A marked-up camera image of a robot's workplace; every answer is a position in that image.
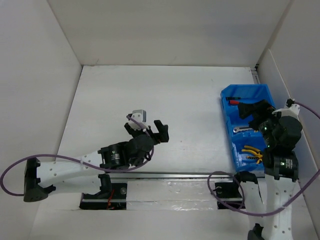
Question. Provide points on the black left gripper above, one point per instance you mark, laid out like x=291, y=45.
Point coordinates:
x=157, y=137

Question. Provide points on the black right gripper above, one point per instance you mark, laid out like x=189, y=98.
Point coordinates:
x=260, y=109

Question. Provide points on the silver folding utility knife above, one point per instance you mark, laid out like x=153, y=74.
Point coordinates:
x=239, y=129

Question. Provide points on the green black precision screwdriver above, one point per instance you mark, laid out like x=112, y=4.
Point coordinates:
x=232, y=98

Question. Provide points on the yellow pliers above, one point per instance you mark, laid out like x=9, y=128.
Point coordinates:
x=251, y=150

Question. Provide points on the red handled screwdriver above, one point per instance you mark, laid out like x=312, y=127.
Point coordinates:
x=234, y=102

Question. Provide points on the yellow pliers corner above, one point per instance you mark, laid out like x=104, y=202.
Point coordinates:
x=254, y=159

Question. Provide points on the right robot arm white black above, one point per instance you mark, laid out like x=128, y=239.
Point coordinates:
x=281, y=130

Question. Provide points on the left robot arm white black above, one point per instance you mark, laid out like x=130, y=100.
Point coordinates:
x=90, y=173

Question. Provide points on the blue plastic compartment bin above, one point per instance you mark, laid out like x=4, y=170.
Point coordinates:
x=249, y=93

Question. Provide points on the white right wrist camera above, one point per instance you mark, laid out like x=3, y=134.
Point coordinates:
x=288, y=113

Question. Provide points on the metal mounting rail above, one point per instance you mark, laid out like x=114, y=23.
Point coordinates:
x=144, y=186

